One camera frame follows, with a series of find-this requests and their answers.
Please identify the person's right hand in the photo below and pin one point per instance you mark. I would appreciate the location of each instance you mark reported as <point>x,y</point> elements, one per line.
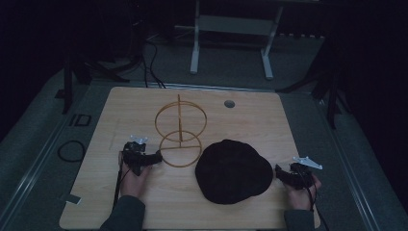
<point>301,197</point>

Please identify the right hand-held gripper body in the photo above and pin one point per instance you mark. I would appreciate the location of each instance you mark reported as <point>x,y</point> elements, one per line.
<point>300,176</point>

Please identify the black tripod stand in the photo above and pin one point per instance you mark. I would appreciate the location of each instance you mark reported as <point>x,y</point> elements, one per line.
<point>332,102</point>
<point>69,86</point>

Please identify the grey table grommet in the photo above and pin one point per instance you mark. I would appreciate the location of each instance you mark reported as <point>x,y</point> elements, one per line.
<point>229,104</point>

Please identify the black hat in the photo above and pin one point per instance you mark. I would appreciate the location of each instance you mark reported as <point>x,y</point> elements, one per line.
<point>233,171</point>

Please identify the person's left hand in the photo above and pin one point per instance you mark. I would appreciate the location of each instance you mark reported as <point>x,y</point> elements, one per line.
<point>134,184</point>

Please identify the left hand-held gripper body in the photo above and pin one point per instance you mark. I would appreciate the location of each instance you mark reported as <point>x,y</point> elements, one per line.
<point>134,155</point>

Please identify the white metal table frame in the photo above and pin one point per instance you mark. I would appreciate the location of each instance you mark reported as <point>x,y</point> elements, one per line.
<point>231,25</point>

